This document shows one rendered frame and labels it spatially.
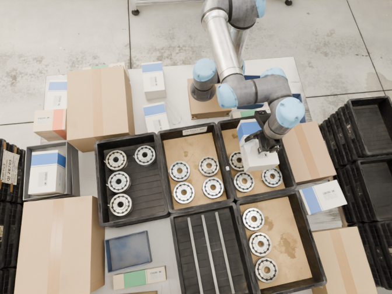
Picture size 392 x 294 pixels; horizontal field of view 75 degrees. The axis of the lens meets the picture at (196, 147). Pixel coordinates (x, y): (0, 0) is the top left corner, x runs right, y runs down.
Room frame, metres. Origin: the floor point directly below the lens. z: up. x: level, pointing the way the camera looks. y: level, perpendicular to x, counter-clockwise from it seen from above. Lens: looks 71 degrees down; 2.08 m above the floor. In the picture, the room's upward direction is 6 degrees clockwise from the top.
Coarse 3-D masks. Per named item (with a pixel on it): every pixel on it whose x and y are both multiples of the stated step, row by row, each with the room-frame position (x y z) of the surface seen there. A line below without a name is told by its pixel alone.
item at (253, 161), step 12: (240, 120) 0.47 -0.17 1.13; (252, 120) 0.47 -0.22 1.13; (240, 132) 0.43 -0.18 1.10; (252, 132) 0.42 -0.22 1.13; (240, 144) 0.39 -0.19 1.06; (252, 156) 0.31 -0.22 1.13; (264, 156) 0.32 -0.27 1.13; (276, 156) 0.32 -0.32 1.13; (252, 168) 0.28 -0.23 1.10; (264, 168) 0.29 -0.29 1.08
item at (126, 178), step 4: (116, 172) 0.25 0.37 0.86; (120, 172) 0.25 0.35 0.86; (112, 176) 0.23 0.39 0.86; (116, 176) 0.23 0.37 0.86; (120, 176) 0.23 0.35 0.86; (124, 176) 0.24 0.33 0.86; (108, 180) 0.21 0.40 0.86; (112, 180) 0.21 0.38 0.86; (124, 180) 0.22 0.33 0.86; (128, 180) 0.22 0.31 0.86; (108, 184) 0.19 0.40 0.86; (112, 184) 0.19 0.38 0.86; (124, 184) 0.20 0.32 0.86; (128, 184) 0.20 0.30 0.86; (112, 188) 0.17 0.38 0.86; (116, 188) 0.17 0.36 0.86; (120, 188) 0.18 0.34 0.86; (124, 188) 0.18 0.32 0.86
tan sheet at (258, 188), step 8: (224, 136) 0.51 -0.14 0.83; (232, 136) 0.51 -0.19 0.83; (232, 144) 0.47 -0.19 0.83; (232, 152) 0.43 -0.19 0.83; (256, 176) 0.31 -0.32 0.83; (256, 184) 0.27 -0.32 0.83; (280, 184) 0.28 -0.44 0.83; (240, 192) 0.22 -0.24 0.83; (248, 192) 0.23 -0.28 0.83; (256, 192) 0.23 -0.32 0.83
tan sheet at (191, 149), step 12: (168, 144) 0.43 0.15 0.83; (180, 144) 0.44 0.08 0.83; (192, 144) 0.45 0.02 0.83; (204, 144) 0.45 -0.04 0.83; (168, 156) 0.37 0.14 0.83; (180, 156) 0.37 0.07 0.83; (192, 156) 0.38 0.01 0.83; (204, 156) 0.39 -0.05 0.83; (216, 156) 0.39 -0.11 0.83; (168, 168) 0.31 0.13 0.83; (192, 168) 0.32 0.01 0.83; (192, 180) 0.26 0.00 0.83; (204, 180) 0.26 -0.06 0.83; (180, 204) 0.14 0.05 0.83; (192, 204) 0.14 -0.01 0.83
